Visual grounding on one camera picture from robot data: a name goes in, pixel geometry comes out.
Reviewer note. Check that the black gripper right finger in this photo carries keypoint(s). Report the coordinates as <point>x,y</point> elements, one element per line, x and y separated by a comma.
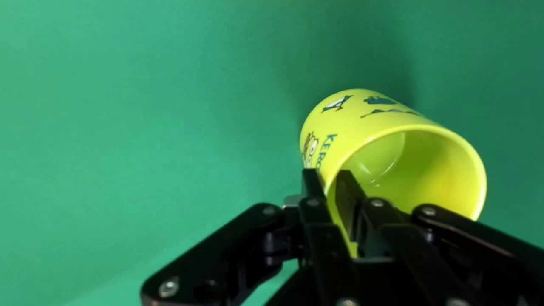
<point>418,248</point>

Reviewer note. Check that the yellow mug with face print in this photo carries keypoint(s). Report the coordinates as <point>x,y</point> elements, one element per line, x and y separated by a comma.
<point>418,163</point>

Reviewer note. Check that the green table cloth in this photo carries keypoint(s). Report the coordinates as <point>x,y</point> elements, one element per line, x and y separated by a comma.
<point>141,112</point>

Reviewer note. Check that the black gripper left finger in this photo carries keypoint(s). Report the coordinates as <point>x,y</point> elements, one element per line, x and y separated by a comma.
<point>316,238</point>

